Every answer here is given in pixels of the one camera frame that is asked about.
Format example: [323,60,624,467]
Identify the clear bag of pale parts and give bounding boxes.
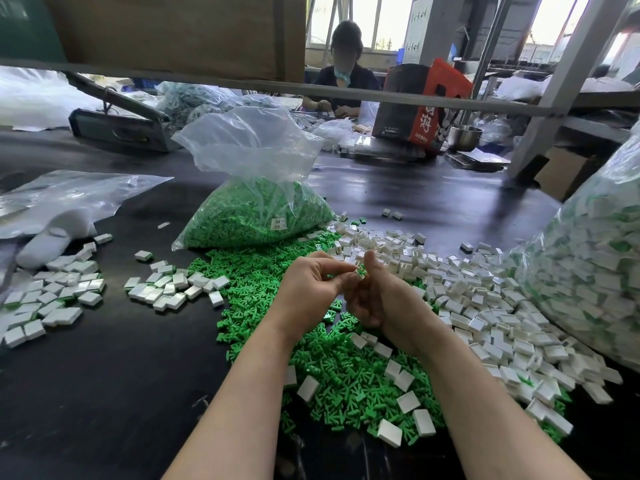
[156,81,307,131]

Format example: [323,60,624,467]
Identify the person's left forearm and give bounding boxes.
[162,327,303,480]

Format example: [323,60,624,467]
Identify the brown board panel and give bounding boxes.
[0,0,307,81]

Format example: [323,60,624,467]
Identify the white bags on shelf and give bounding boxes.
[495,75,633,102]

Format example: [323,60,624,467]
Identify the black table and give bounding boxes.
[0,97,640,480]

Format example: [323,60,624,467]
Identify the white plastic sheet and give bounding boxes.
[0,67,101,133]

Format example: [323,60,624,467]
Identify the pile of white plastic caps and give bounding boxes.
[290,215,626,448]

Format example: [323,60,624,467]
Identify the black and red box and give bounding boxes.
[372,59,474,153]

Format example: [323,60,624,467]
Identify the large bag of white caps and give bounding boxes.
[516,119,640,374]

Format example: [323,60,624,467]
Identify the bag of green clips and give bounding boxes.
[172,107,337,252]

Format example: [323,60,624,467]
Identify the crumpled white plastic bag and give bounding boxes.
[316,117,362,153]

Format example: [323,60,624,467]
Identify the metal bowl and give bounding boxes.
[448,125,483,153]

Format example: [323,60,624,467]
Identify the pile of assembled white pieces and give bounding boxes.
[0,233,113,350]

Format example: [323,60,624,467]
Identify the empty clear plastic bag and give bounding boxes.
[0,171,173,270]

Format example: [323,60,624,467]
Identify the person's right forearm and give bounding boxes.
[415,335,591,480]

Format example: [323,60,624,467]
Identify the white paper sheets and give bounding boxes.
[447,147,511,172]

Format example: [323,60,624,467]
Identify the cardboard box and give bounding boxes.
[535,147,604,202]

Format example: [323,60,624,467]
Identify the person's right hand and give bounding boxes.
[345,251,447,358]

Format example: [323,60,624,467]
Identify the pile of green parts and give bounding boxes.
[190,231,573,446]

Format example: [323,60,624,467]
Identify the person's left hand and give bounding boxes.
[268,251,359,342]

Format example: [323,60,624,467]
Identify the grey metal shelf frame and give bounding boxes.
[0,0,640,183]

